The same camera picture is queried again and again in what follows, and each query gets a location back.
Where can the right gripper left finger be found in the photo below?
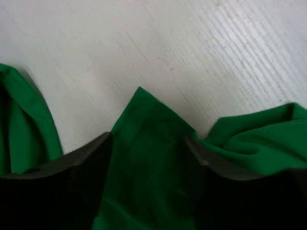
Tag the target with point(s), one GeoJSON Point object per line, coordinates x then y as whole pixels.
{"type": "Point", "coordinates": [63, 194]}

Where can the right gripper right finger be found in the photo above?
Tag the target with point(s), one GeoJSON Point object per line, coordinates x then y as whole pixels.
{"type": "Point", "coordinates": [239, 199]}

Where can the green t shirt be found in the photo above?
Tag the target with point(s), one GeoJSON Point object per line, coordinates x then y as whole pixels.
{"type": "Point", "coordinates": [154, 182]}

